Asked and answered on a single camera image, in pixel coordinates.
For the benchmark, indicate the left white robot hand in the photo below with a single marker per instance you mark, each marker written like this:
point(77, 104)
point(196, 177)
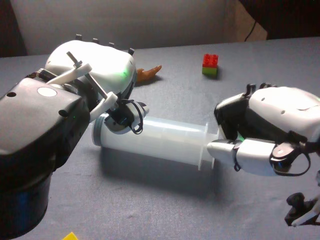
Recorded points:
point(105, 60)

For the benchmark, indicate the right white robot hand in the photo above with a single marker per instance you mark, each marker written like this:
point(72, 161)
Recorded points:
point(280, 112)

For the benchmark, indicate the large translucent plastic syringe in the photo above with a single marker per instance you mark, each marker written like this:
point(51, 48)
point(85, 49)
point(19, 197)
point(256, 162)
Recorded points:
point(162, 140)

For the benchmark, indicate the brown toy chicken piece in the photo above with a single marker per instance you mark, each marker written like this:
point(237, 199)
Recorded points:
point(148, 73)

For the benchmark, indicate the white backdrop board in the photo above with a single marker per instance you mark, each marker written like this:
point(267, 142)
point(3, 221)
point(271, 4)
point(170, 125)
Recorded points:
point(150, 20)

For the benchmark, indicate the red and green building block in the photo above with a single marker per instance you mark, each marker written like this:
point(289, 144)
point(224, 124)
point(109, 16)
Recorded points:
point(210, 65)

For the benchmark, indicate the beige cardboard sheet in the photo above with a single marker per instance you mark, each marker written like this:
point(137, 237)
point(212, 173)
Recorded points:
point(247, 22)

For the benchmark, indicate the yellow block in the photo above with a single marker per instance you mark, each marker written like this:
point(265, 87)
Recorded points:
point(71, 237)

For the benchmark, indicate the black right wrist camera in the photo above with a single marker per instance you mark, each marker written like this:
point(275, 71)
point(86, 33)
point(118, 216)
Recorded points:
point(297, 207)

